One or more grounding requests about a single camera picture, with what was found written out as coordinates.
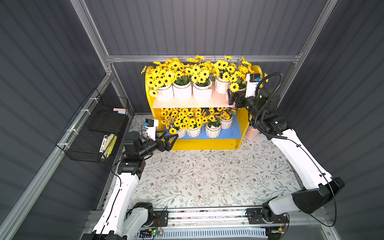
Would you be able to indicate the shelf pot two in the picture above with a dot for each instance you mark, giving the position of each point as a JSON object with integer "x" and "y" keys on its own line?
{"x": 182, "y": 84}
{"x": 191, "y": 121}

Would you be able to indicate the yellow wooden shelf unit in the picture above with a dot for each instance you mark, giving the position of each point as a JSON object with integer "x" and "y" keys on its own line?
{"x": 184, "y": 101}

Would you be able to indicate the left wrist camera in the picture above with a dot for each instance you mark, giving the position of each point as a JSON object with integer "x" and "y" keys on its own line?
{"x": 151, "y": 127}

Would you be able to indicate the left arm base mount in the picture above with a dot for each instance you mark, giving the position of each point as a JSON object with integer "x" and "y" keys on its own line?
{"x": 156, "y": 217}

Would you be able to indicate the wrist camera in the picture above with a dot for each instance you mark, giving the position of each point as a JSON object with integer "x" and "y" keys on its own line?
{"x": 151, "y": 127}
{"x": 252, "y": 83}

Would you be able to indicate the pink sticky notes in basket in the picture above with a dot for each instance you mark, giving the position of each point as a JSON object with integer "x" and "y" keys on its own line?
{"x": 120, "y": 111}

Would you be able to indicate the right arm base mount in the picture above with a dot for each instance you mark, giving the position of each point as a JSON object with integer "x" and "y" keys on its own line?
{"x": 265, "y": 216}

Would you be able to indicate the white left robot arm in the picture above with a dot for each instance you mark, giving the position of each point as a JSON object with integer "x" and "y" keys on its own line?
{"x": 117, "y": 221}

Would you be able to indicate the lower shelf pot two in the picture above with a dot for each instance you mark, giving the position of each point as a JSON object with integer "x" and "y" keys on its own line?
{"x": 191, "y": 121}

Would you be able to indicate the top shelf pot two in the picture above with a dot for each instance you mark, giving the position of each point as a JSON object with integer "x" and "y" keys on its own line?
{"x": 182, "y": 84}

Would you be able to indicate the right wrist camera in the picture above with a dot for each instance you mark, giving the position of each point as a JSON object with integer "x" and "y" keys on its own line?
{"x": 252, "y": 83}

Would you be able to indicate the lower shelf pot one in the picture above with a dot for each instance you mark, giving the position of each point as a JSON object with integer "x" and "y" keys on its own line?
{"x": 173, "y": 120}

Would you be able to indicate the black wire wall basket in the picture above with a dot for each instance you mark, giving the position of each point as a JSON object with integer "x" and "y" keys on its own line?
{"x": 83, "y": 137}

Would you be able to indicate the shelf pot one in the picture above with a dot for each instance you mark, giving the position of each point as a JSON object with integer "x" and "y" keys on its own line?
{"x": 158, "y": 81}
{"x": 173, "y": 120}

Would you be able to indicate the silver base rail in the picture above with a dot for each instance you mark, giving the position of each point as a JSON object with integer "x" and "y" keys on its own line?
{"x": 183, "y": 218}

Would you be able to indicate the pink pen cup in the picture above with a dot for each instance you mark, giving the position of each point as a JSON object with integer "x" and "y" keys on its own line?
{"x": 252, "y": 133}

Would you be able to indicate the yellow marker in basket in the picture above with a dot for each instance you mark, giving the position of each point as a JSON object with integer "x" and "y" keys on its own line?
{"x": 110, "y": 143}

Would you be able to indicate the shelf pot five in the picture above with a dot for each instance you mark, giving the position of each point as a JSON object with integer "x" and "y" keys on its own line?
{"x": 239, "y": 74}

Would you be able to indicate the shelf pot four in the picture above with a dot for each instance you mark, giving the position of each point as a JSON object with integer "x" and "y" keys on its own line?
{"x": 223, "y": 70}
{"x": 227, "y": 117}

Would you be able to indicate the white marker in basket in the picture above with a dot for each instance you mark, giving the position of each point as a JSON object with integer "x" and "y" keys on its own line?
{"x": 104, "y": 140}

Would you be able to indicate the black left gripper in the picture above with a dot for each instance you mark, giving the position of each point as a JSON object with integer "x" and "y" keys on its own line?
{"x": 159, "y": 142}

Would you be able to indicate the top shelf pot one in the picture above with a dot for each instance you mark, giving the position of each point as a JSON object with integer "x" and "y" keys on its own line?
{"x": 158, "y": 81}

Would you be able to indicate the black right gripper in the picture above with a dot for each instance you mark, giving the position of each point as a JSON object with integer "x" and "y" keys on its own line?
{"x": 238, "y": 99}

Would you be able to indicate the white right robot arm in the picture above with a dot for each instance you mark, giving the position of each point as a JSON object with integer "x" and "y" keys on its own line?
{"x": 318, "y": 187}

